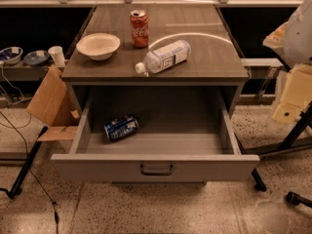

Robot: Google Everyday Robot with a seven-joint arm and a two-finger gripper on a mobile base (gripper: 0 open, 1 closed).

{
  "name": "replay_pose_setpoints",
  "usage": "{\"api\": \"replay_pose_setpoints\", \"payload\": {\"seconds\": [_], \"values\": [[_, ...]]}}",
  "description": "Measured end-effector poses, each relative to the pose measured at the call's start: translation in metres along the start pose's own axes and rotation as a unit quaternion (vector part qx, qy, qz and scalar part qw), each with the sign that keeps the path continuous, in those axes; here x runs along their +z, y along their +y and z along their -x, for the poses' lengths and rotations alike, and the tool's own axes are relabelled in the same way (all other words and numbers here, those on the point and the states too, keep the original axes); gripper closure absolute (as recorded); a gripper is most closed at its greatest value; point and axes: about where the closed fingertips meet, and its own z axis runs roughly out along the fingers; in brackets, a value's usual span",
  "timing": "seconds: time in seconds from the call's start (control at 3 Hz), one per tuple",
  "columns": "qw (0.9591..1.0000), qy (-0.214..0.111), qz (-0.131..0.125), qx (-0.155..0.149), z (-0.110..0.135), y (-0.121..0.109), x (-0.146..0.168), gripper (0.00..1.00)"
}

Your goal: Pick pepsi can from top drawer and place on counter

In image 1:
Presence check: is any blue bowl beside cup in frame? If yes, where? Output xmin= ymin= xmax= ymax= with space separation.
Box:
xmin=23 ymin=50 xmax=50 ymax=67

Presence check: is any grey cabinet with counter top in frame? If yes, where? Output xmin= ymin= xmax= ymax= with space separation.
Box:
xmin=61 ymin=4 xmax=248 ymax=124

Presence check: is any white bowl on counter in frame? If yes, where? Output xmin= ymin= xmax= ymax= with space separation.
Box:
xmin=76 ymin=33 xmax=120 ymax=60

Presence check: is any black drawer handle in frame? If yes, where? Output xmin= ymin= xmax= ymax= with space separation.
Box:
xmin=140 ymin=165 xmax=174 ymax=176

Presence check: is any white paper cup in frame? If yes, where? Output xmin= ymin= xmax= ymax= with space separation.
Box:
xmin=48 ymin=46 xmax=65 ymax=67

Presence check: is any brown cardboard box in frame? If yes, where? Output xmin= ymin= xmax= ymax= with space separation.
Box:
xmin=26 ymin=65 xmax=80 ymax=141

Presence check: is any black stand leg left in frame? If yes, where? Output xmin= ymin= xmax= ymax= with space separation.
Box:
xmin=7 ymin=139 xmax=41 ymax=199

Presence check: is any grey open drawer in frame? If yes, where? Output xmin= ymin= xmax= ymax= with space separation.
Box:
xmin=52 ymin=86 xmax=259 ymax=183

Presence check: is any low grey side shelf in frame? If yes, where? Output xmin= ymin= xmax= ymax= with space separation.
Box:
xmin=0 ymin=60 xmax=54 ymax=82

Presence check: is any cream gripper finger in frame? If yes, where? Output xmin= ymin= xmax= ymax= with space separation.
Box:
xmin=272 ymin=63 xmax=312 ymax=124

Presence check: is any clear plastic water bottle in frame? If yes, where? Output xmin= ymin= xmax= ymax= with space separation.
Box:
xmin=135 ymin=40 xmax=191 ymax=74

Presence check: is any blue bowl far left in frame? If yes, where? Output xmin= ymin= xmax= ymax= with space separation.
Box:
xmin=0 ymin=47 xmax=23 ymax=65

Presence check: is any red coca-cola can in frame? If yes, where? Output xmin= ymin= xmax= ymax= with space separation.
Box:
xmin=130 ymin=10 xmax=149 ymax=48

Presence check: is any black caster wheel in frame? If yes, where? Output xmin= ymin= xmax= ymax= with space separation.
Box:
xmin=286 ymin=191 xmax=312 ymax=208

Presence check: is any black cable on floor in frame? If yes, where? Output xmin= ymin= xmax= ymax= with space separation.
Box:
xmin=0 ymin=110 xmax=60 ymax=234

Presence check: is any black stand frame right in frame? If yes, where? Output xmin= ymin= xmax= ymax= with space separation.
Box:
xmin=235 ymin=100 xmax=312 ymax=193

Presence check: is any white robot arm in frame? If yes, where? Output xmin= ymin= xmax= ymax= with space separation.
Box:
xmin=263 ymin=0 xmax=312 ymax=124

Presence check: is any blue pepsi can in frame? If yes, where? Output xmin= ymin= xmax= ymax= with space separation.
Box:
xmin=103 ymin=115 xmax=138 ymax=141

